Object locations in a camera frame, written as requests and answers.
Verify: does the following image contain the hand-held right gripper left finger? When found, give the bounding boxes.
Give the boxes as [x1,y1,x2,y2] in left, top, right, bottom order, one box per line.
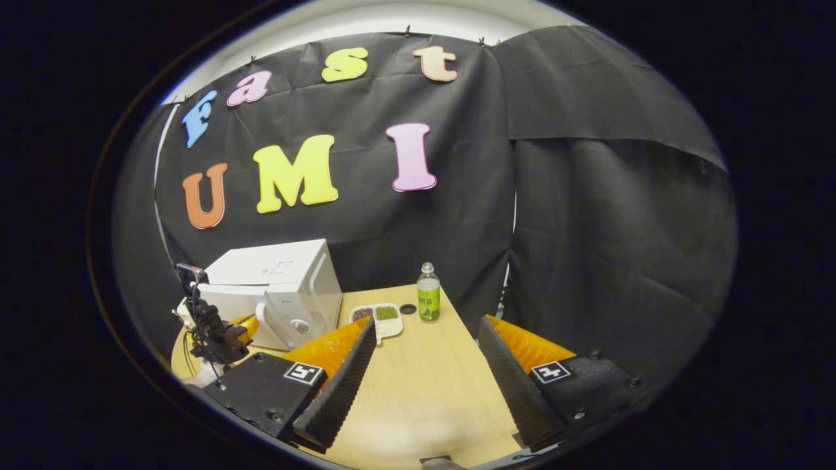
[202,317,378,454]

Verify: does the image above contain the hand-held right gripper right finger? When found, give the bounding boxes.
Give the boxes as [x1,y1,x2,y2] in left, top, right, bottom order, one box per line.
[477,315,657,453]

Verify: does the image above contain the white microwave oven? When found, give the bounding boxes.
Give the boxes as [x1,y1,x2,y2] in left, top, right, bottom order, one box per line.
[198,238,344,352]

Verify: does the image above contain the white divided dish of grains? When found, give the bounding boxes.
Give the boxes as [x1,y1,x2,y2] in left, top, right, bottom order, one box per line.
[350,304,404,345]

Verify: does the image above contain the green drink bottle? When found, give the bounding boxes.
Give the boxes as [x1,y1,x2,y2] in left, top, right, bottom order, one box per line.
[417,262,442,322]

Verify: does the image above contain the black backdrop cloth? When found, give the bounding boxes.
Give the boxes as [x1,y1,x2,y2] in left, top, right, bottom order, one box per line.
[111,25,739,386]

